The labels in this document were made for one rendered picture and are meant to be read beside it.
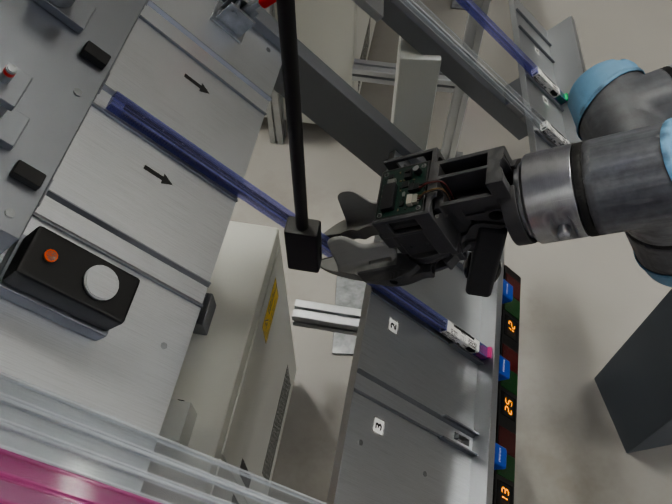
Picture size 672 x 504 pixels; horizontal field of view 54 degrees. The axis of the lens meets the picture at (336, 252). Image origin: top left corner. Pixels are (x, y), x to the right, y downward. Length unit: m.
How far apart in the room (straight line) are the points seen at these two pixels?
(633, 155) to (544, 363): 1.18
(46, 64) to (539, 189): 0.36
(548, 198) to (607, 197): 0.04
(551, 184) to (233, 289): 0.57
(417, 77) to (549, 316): 0.89
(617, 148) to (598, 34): 1.97
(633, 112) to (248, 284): 0.57
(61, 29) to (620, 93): 0.48
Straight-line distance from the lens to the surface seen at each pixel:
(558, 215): 0.52
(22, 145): 0.46
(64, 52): 0.50
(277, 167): 1.91
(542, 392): 1.63
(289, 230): 0.41
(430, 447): 0.72
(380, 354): 0.68
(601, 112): 0.67
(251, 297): 0.96
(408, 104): 1.04
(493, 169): 0.53
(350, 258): 0.61
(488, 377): 0.80
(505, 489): 0.84
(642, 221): 0.53
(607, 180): 0.51
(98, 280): 0.45
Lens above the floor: 1.45
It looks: 57 degrees down
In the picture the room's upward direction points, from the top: straight up
